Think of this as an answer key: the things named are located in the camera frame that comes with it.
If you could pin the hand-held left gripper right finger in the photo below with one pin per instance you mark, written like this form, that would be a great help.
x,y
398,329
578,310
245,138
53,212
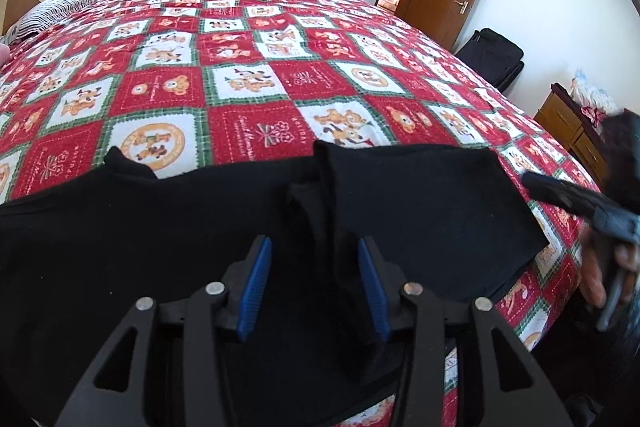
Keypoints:
x,y
374,294

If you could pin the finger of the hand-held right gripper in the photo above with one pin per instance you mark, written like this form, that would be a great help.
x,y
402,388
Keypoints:
x,y
560,192

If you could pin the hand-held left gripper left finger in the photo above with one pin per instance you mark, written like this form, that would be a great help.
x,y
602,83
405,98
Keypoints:
x,y
255,289

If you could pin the black pants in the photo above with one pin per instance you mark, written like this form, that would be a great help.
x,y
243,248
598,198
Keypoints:
x,y
150,232

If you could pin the person's right hand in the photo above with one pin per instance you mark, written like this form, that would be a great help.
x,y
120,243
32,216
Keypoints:
x,y
593,272

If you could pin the wooden cabinet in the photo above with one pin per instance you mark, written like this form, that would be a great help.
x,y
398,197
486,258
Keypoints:
x,y
570,132

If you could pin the pale patterned cloth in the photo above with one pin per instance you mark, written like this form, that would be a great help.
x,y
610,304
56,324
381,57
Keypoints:
x,y
592,94

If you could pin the black suitcase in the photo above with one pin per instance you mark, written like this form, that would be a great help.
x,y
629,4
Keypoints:
x,y
492,57

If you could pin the red checkered printed quilt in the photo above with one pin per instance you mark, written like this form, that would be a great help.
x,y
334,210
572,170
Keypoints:
x,y
280,72

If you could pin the striped pillow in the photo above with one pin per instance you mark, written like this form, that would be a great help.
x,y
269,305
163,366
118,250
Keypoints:
x,y
55,12

